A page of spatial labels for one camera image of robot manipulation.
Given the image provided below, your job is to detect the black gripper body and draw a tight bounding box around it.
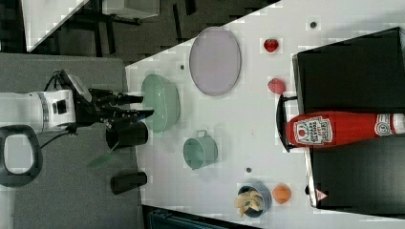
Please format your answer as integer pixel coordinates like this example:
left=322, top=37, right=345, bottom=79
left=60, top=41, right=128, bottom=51
left=59, top=70, right=115, bottom=127

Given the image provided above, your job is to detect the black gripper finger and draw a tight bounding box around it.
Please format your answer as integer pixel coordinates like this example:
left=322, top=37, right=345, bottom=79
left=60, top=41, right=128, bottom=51
left=117, top=94, right=143, bottom=104
left=120, top=110, right=154, bottom=122

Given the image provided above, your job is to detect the red plush ketchup bottle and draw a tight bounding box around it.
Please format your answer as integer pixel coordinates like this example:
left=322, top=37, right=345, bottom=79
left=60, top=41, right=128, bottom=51
left=286, top=112, right=404, bottom=148

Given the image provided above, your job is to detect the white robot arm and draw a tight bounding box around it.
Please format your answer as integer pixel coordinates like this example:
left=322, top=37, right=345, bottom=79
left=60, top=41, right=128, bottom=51
left=1, top=70, right=154, bottom=188

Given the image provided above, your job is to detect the black oven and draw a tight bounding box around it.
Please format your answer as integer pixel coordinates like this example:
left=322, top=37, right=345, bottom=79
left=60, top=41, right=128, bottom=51
left=287, top=28, right=404, bottom=219

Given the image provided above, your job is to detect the black cylinder cup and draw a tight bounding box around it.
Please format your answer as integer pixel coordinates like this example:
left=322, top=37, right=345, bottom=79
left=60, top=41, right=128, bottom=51
left=105, top=122, right=149, bottom=149

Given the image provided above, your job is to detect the light green bowl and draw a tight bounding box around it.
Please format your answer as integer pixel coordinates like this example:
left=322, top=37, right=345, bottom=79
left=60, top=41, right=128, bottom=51
left=141, top=74, right=181, bottom=133

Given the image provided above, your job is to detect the black cylinder on floor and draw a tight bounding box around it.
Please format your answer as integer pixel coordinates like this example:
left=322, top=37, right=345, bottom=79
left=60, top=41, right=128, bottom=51
left=110, top=172, right=147, bottom=195

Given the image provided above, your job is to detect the teal mug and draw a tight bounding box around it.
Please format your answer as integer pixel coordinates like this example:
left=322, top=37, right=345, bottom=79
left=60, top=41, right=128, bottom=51
left=182, top=130, right=218, bottom=170

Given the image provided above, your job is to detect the lavender oval plate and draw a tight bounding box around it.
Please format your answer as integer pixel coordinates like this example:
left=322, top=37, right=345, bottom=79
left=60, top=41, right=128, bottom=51
left=189, top=27, right=242, bottom=96

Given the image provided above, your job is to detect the pink red fruit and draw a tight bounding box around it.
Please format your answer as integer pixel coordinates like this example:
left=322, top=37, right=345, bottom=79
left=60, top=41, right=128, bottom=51
left=267, top=78, right=286, bottom=94

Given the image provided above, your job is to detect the blue bowl with chips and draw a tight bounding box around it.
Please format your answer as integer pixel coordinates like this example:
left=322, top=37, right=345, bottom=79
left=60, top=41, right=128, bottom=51
left=234, top=182, right=271, bottom=218

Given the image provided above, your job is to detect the red strawberry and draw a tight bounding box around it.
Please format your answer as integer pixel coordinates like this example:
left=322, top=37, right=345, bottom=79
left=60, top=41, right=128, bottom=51
left=264, top=39, right=279, bottom=52

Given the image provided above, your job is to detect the orange fruit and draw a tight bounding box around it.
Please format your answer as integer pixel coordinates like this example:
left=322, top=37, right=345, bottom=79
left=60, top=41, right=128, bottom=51
left=272, top=184, right=291, bottom=204

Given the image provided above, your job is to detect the black oven door handle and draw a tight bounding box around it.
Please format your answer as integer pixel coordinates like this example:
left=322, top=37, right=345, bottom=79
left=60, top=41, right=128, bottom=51
left=276, top=94, right=297, bottom=153

